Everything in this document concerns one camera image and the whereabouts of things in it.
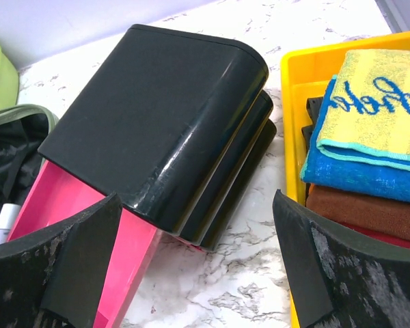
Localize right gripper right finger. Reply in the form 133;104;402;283
273;190;410;327

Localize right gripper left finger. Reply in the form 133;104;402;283
0;194;122;327

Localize dark red cloth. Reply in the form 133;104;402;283
342;223;410;248

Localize white lilac bottle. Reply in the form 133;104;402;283
0;203;21;245

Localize brown microfibre cloth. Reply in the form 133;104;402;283
305;185;410;241

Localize yellow blue towel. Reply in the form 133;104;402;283
300;49;410;202

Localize green hard-shell suitcase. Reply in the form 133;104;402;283
0;104;58;211

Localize black case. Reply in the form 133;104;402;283
11;25;276;327

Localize yellow plastic tray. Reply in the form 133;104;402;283
279;28;410;328

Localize grey dotted cloth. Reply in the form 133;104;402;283
301;97;323;151

